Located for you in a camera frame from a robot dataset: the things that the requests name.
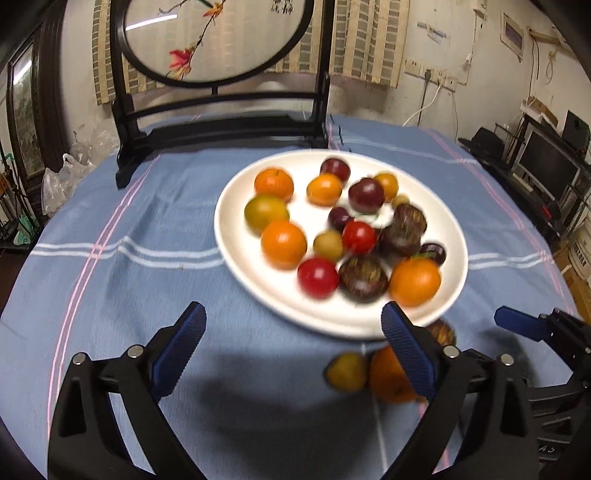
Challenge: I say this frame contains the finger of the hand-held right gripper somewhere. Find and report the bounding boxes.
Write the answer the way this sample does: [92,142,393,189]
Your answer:
[526,385,591,416]
[495,306,591,370]

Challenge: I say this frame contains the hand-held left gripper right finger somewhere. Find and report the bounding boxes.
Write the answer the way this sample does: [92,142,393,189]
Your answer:
[381,301,541,480]

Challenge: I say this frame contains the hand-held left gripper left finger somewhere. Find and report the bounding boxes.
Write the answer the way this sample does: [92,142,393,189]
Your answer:
[47,301,207,480]

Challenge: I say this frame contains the large orange mandarin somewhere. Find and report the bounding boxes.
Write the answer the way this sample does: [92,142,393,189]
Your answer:
[389,257,441,308]

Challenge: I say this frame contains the white round plate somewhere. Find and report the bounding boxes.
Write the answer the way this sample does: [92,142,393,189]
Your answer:
[213,148,469,341]

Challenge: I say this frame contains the cardboard box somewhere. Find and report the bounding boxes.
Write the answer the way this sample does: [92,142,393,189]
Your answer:
[554,222,591,296]

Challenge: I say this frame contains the blue striped tablecloth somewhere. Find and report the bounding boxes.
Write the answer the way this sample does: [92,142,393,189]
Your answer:
[0,111,583,480]

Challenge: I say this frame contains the small dark red plum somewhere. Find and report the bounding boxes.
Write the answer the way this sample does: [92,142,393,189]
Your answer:
[419,242,447,267]
[328,206,354,232]

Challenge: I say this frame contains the black media stand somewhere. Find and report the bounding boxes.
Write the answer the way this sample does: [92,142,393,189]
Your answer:
[494,115,591,236]

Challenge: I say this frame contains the green yellow mandarin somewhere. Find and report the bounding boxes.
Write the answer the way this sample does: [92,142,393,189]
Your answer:
[245,194,290,234]

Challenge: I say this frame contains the black computer monitor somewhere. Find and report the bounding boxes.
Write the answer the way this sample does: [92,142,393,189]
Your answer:
[515,129,580,195]

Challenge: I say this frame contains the small smooth orange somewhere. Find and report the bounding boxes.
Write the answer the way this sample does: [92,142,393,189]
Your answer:
[307,174,344,206]
[373,173,399,199]

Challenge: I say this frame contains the black hat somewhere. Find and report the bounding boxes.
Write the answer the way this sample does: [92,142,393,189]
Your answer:
[458,127,506,160]

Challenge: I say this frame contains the green plastic object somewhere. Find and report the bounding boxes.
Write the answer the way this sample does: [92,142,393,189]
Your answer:
[13,217,40,245]

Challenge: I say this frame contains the black speaker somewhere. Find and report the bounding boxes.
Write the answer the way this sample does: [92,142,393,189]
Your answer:
[562,110,591,148]

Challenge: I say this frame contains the clear plastic bag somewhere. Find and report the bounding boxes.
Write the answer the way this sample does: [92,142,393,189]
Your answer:
[41,131,121,215]

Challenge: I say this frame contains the dark wooden framed panel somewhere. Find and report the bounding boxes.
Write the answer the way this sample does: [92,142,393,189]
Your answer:
[0,18,65,185]

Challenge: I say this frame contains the round embroidered screen black stand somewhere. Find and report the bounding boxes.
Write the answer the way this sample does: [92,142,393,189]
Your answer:
[110,0,331,190]

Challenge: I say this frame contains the white power cable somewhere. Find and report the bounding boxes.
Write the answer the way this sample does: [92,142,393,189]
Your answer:
[402,83,444,126]

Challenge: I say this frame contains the white wall power strip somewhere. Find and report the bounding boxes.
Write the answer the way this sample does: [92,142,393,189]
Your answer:
[404,58,458,90]

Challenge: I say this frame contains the small framed wall vent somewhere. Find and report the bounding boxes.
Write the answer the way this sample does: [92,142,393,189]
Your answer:
[501,11,527,61]

